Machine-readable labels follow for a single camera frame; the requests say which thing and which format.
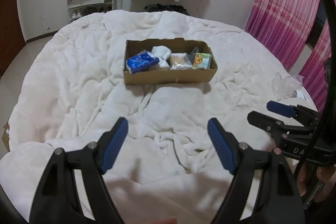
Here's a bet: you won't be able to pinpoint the cartoon tissue pack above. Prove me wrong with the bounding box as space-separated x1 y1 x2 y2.
193 53 212 69

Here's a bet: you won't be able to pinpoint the cotton swab bag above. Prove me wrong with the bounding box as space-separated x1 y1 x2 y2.
169 53 194 71

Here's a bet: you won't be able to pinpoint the white socks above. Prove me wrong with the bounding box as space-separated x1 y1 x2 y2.
150 46 171 71

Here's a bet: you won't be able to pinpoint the blue tissue pack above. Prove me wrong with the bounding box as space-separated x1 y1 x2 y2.
125 51 159 75

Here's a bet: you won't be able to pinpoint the person's right hand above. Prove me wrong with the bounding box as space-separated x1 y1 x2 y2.
297 165 335 202

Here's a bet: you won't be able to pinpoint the clear plastic bag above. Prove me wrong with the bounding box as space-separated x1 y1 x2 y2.
272 73 306 101

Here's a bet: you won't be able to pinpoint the grey socks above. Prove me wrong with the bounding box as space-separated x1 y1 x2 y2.
188 47 199 63

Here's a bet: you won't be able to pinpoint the white fluffy blanket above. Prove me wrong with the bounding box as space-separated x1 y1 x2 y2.
0 9 318 224

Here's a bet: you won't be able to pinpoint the open cardboard box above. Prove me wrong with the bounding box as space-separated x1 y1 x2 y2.
123 38 218 85

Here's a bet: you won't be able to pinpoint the pink curtain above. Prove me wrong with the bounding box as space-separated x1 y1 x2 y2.
245 0 331 111

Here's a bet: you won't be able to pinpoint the dark clothes pile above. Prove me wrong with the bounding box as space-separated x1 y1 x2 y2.
145 3 189 15

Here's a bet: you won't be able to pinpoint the dark red door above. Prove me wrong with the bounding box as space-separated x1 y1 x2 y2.
0 0 26 76

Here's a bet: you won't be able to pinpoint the white shoe rack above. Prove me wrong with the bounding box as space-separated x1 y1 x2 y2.
66 0 117 23

